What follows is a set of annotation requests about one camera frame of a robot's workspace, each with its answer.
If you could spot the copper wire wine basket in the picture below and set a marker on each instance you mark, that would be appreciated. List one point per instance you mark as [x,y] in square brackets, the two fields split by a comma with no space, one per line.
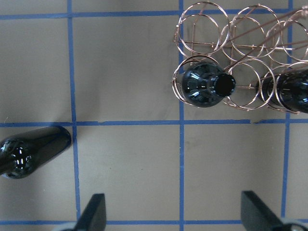
[251,45]

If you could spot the black wine bottle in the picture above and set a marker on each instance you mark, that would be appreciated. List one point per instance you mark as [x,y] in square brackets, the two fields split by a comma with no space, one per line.
[205,84]
[22,154]
[289,89]

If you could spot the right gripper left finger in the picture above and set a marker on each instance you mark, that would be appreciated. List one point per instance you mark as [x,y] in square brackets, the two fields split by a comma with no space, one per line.
[93,217]

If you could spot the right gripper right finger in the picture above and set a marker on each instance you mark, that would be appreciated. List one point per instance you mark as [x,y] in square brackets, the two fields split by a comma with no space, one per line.
[256,215]

